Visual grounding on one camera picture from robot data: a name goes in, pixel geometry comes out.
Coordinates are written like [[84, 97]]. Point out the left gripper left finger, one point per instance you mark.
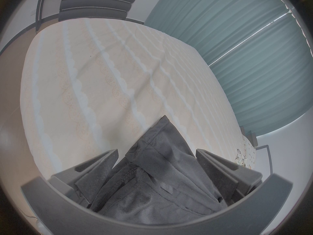
[[85, 177]]

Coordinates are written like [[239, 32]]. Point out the black chest of drawers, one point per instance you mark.
[[97, 6]]

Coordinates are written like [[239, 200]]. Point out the bed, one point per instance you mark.
[[110, 70]]

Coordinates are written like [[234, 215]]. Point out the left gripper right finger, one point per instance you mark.
[[227, 172]]

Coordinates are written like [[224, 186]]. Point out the blue-green curtain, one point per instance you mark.
[[269, 82], [207, 16]]

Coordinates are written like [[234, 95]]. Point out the white printed pillow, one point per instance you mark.
[[248, 153]]

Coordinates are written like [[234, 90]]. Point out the black T-shirt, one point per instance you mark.
[[159, 160]]

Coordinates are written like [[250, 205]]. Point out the grey bedside table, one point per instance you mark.
[[248, 135]]

